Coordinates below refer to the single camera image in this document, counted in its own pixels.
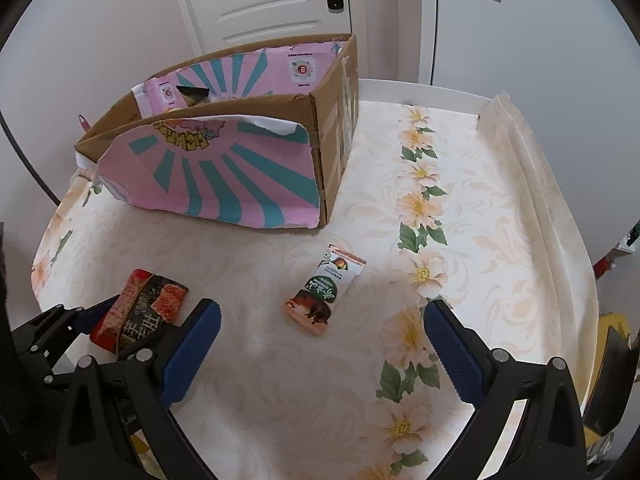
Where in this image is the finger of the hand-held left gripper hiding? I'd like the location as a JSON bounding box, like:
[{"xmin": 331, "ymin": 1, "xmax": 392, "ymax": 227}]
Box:
[
  {"xmin": 12, "ymin": 296, "xmax": 120, "ymax": 356},
  {"xmin": 22, "ymin": 349, "xmax": 86, "ymax": 390}
]

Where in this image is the black thin metal rod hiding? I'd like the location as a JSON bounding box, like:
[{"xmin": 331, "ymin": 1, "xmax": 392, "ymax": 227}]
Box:
[{"xmin": 0, "ymin": 110, "xmax": 61, "ymax": 206}]

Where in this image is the white panelled door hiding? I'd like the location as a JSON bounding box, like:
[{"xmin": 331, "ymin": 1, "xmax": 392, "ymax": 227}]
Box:
[{"xmin": 167, "ymin": 0, "xmax": 353, "ymax": 61}]

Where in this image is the red and black snack packet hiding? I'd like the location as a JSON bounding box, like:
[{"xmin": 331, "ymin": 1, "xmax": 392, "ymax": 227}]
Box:
[{"xmin": 90, "ymin": 268, "xmax": 188, "ymax": 356}]

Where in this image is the small white-green snack packet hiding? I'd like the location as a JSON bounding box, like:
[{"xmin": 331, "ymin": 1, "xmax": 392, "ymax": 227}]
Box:
[{"xmin": 285, "ymin": 244, "xmax": 367, "ymax": 336}]

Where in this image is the black flat item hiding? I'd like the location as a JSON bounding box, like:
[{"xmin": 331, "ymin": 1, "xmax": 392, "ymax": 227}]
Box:
[{"xmin": 585, "ymin": 327, "xmax": 633, "ymax": 428}]

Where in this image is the yellow chair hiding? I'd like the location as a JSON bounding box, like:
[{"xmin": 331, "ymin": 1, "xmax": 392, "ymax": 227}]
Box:
[{"xmin": 582, "ymin": 312, "xmax": 640, "ymax": 461}]

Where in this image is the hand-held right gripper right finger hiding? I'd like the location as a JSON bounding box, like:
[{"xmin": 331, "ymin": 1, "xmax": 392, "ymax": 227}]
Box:
[{"xmin": 424, "ymin": 299, "xmax": 587, "ymax": 480}]

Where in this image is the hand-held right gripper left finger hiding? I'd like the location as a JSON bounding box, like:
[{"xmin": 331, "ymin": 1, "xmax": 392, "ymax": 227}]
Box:
[{"xmin": 55, "ymin": 298, "xmax": 222, "ymax": 480}]

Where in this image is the red and white clutter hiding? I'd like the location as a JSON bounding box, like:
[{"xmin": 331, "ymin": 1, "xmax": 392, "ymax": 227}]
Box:
[{"xmin": 592, "ymin": 220, "xmax": 640, "ymax": 281}]

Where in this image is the pink striped cardboard box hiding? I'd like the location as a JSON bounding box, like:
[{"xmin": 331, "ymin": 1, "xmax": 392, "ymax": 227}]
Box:
[{"xmin": 74, "ymin": 33, "xmax": 360, "ymax": 231}]

